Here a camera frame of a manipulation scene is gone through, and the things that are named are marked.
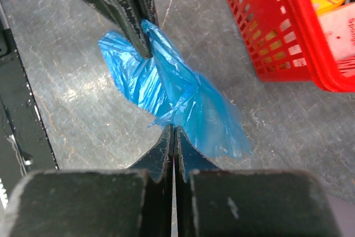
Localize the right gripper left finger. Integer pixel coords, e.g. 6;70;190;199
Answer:
1;125;174;236

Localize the torn blue trash bag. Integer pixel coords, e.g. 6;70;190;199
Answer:
98;21;251;158

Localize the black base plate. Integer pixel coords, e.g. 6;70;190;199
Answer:
1;12;58;198

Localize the red plastic shopping basket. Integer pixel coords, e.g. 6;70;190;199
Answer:
227;0;354;93

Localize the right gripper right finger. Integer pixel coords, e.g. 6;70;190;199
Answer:
174;127;341;236

